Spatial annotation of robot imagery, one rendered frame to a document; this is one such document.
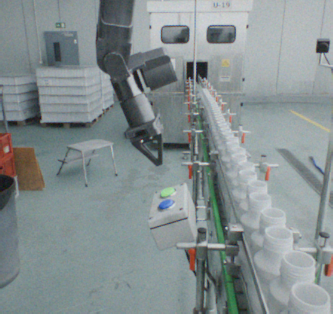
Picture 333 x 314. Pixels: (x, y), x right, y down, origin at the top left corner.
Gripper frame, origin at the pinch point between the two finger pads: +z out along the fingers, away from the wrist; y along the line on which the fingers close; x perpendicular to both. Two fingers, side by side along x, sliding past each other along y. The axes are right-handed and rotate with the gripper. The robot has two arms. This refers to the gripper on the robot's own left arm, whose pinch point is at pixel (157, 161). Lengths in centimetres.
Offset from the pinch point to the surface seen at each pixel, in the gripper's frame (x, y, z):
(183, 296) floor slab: 36, 96, 114
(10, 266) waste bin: 135, 102, 63
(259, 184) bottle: -18.2, -5.4, 9.5
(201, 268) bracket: -3.3, -15.7, 16.7
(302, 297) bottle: -16.5, -34.8, 9.6
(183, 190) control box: -2.9, -0.8, 7.7
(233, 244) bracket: -10.0, -15.4, 14.0
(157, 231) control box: 3.2, -10.5, 10.2
